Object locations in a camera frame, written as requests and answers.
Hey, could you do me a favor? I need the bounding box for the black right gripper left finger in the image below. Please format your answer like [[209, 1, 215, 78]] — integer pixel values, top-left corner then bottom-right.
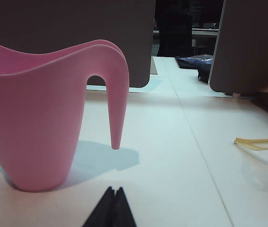
[[81, 186, 117, 227]]

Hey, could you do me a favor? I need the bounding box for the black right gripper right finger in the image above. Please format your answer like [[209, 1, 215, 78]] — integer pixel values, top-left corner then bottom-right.
[[112, 186, 137, 227]]

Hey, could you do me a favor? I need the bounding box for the pink plastic watering can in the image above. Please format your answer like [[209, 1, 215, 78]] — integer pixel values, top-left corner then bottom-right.
[[0, 37, 130, 192]]

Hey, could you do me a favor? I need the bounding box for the yellow rubber band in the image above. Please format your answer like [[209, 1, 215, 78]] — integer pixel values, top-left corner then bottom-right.
[[234, 137, 268, 151]]

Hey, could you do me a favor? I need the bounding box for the dark blue bag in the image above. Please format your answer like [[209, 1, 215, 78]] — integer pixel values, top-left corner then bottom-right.
[[174, 54, 214, 83]]

